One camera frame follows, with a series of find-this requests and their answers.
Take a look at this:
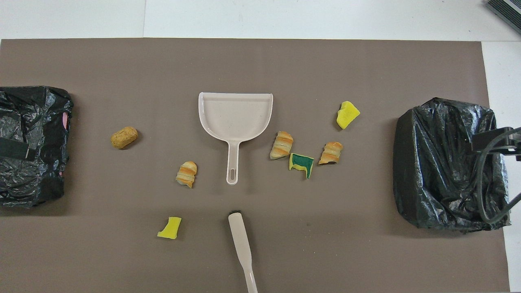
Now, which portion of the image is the dark grey ribbed device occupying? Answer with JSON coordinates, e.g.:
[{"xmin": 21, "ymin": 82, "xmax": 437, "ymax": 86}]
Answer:
[{"xmin": 485, "ymin": 0, "xmax": 521, "ymax": 35}]

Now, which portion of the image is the black bag lined pink bin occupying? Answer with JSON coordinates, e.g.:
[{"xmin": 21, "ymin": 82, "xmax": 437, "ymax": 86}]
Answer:
[{"xmin": 0, "ymin": 85, "xmax": 74, "ymax": 209}]

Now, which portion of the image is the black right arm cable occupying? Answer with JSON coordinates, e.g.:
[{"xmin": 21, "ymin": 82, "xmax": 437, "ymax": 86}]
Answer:
[{"xmin": 475, "ymin": 129, "xmax": 521, "ymax": 224}]

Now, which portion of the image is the brown table mat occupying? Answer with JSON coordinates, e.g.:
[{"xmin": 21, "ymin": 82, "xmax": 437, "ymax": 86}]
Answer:
[{"xmin": 0, "ymin": 38, "xmax": 510, "ymax": 293}]

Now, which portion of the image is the brown bread roll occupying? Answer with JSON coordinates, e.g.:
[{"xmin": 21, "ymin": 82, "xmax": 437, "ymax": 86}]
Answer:
[{"xmin": 110, "ymin": 126, "xmax": 139, "ymax": 150}]

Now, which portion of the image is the beige plastic dustpan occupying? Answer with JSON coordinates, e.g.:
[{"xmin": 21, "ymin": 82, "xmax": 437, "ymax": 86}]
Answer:
[{"xmin": 198, "ymin": 92, "xmax": 274, "ymax": 185}]

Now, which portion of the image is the striped croissant piece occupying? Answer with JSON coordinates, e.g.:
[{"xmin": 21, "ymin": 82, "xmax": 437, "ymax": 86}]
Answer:
[
  {"xmin": 269, "ymin": 131, "xmax": 294, "ymax": 160},
  {"xmin": 318, "ymin": 142, "xmax": 344, "ymax": 165},
  {"xmin": 175, "ymin": 161, "xmax": 197, "ymax": 188}
]

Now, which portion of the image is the green and yellow sponge piece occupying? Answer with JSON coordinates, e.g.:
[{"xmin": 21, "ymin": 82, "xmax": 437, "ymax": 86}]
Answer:
[{"xmin": 289, "ymin": 153, "xmax": 315, "ymax": 179}]

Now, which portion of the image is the beige hand brush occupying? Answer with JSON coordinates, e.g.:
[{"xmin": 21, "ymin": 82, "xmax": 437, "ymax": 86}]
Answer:
[{"xmin": 228, "ymin": 210, "xmax": 258, "ymax": 293}]

